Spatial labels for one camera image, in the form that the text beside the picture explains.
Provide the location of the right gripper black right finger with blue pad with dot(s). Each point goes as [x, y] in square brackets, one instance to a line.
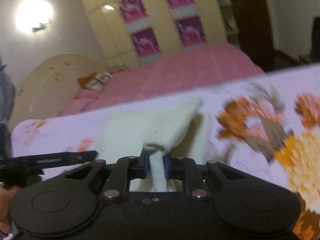
[180, 167]

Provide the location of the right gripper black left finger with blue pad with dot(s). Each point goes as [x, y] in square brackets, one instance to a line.
[132, 167]

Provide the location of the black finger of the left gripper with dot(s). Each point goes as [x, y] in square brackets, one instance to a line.
[26, 170]

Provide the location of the pale green small garment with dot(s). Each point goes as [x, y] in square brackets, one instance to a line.
[180, 130]

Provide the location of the person's left hand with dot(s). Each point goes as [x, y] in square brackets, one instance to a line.
[7, 193]

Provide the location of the grey curtain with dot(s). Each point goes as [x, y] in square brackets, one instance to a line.
[7, 95]

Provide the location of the cream arched headboard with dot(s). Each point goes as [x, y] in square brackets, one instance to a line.
[44, 91]

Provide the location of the orange white floral pillow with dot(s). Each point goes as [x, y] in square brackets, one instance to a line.
[95, 81]

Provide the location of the floral lilac bed sheet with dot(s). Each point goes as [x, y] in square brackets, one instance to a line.
[267, 126]

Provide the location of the pink quilt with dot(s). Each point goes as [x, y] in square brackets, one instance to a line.
[205, 66]

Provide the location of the cream wardrobe with pink posters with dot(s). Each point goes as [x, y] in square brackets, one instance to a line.
[134, 33]

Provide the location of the wall lamp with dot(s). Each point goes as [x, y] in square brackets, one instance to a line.
[33, 15]

